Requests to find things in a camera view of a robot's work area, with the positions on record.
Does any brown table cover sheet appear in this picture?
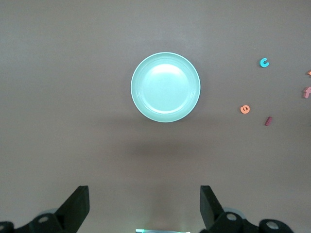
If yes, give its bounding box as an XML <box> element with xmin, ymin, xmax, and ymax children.
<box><xmin>0</xmin><ymin>0</ymin><xmax>311</xmax><ymax>233</ymax></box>

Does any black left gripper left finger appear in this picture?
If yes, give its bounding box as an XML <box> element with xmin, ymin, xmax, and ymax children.
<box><xmin>55</xmin><ymin>185</ymin><xmax>90</xmax><ymax>233</ymax></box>

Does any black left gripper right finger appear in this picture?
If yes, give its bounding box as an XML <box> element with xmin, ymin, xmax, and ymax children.
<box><xmin>200</xmin><ymin>185</ymin><xmax>224</xmax><ymax>231</ymax></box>

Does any light green plate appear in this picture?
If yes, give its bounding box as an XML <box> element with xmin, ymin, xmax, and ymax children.
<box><xmin>130</xmin><ymin>51</ymin><xmax>201</xmax><ymax>123</ymax></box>

